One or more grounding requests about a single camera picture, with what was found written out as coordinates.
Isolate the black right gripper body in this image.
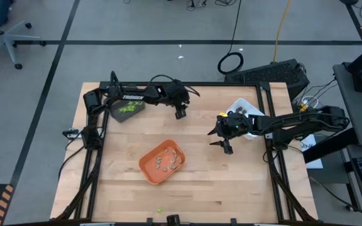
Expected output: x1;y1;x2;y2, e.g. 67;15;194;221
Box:
214;111;254;155

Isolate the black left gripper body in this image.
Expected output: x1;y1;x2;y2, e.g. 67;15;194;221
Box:
165;80;191;120

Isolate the white plastic bin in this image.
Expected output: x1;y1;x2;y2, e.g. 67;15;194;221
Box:
226;97;266;141

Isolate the black computer tower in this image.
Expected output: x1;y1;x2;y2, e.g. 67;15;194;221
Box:
224;58;310;102

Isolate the dark grey plastic bin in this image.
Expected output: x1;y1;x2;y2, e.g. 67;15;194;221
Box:
107;93;146;123

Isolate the orange plastic bin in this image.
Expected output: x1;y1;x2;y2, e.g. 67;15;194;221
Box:
138;139;187;185

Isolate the white paper sheet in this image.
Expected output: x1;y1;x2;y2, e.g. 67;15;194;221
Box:
299;134;324;170

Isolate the black desk crossbar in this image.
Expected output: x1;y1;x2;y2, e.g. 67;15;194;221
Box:
302;127;359;164

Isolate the grey office chair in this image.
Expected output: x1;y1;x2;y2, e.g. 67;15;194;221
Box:
0;0;47;70

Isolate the black hanging cable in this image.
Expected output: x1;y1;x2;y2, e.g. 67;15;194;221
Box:
217;0;245;76

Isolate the white cable coil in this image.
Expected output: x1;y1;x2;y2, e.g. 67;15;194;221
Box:
300;95;319;110

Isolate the black cable bundle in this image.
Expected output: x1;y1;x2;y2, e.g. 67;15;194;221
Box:
185;0;239;8

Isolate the yellow cable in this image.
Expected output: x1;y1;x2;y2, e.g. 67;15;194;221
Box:
272;0;292;63

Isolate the black floor cable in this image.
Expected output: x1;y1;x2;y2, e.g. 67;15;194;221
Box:
308;175;362;222

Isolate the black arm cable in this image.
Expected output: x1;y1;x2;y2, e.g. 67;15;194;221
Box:
57;143;87;181

